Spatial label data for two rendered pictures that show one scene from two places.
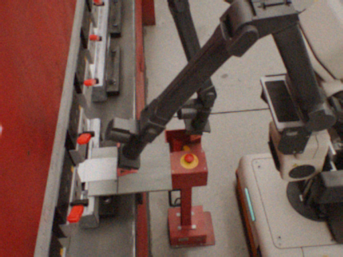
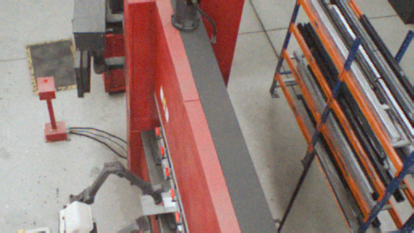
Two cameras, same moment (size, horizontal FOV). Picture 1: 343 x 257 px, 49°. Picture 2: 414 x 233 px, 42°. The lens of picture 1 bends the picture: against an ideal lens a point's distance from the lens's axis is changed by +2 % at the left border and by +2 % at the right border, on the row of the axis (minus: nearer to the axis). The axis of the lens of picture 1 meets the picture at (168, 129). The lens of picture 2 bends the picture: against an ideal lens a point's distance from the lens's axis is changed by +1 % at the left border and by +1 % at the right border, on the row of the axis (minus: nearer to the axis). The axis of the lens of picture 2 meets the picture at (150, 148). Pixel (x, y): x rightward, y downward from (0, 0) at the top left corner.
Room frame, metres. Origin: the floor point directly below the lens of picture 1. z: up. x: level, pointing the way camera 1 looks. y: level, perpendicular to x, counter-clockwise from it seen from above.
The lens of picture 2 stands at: (2.80, -0.36, 4.61)
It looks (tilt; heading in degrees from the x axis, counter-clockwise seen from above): 53 degrees down; 169
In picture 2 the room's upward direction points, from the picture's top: 2 degrees clockwise
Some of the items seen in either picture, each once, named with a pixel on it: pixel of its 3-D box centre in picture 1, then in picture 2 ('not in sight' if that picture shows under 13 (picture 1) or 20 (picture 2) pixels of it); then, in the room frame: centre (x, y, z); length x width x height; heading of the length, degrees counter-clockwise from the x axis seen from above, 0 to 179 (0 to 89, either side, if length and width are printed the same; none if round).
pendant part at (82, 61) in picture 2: not in sight; (83, 64); (-0.56, -0.32, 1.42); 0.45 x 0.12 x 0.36; 173
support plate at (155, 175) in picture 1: (130, 168); (158, 203); (0.66, 0.13, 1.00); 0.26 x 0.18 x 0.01; 91
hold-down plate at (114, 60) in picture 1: (114, 69); not in sight; (1.26, 0.23, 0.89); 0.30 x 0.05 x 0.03; 1
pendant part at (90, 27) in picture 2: not in sight; (93, 51); (-0.60, -0.23, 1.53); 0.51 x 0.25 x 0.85; 173
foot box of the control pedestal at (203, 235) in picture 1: (191, 225); not in sight; (0.86, -0.09, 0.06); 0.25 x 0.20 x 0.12; 92
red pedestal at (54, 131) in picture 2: not in sight; (50, 109); (-0.98, -0.71, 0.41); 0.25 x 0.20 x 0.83; 91
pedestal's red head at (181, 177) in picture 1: (185, 156); not in sight; (0.86, -0.06, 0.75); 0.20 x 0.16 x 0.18; 2
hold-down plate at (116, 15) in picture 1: (116, 16); not in sight; (1.66, 0.23, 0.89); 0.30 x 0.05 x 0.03; 1
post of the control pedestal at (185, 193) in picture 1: (185, 197); not in sight; (0.86, -0.06, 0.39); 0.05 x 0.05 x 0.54; 2
